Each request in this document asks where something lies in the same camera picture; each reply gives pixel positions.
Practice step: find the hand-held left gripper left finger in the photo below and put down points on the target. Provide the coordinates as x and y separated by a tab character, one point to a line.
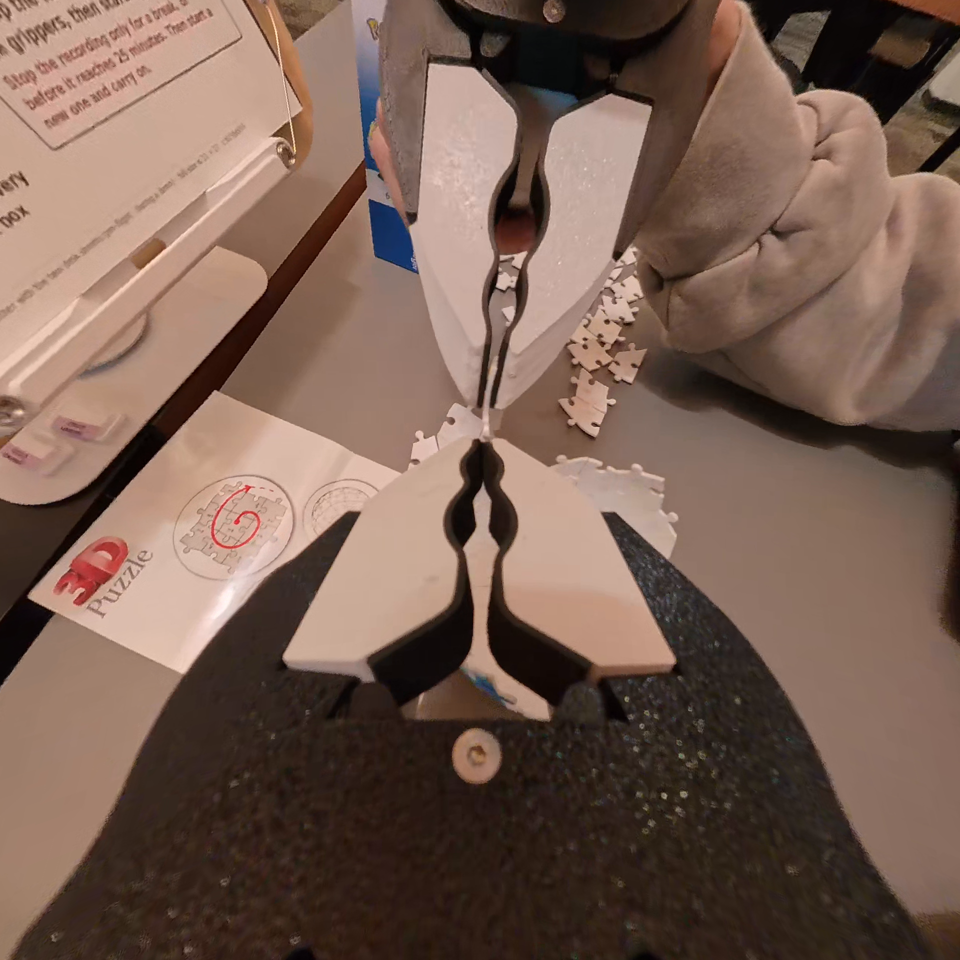
375	585

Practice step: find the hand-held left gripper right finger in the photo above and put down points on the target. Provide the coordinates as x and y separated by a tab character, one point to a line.
577	592

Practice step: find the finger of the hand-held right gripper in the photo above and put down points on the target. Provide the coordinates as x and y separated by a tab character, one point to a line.
457	225
585	225

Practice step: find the assembled white puzzle ball section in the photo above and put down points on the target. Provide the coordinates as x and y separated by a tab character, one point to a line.
622	495

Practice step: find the white puzzle piece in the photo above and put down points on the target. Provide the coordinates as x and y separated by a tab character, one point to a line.
489	420

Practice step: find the person's right forearm grey sleeve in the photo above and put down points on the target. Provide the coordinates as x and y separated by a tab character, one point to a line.
787	225

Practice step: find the blue puzzle box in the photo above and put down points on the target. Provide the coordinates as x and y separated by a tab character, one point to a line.
390	236

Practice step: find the pile of loose puzzle pieces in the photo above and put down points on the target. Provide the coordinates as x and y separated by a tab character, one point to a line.
600	337

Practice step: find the puzzle instruction leaflet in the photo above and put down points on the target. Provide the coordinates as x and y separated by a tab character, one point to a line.
150	525

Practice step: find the person's right hand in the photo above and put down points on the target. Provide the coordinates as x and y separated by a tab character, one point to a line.
726	45

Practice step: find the white document stand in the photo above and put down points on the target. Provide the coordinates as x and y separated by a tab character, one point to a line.
187	300

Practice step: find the small purple label holder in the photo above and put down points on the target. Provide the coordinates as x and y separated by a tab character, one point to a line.
34	456
86	426

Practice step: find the printed task instruction sheet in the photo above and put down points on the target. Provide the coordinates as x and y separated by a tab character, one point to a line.
112	150

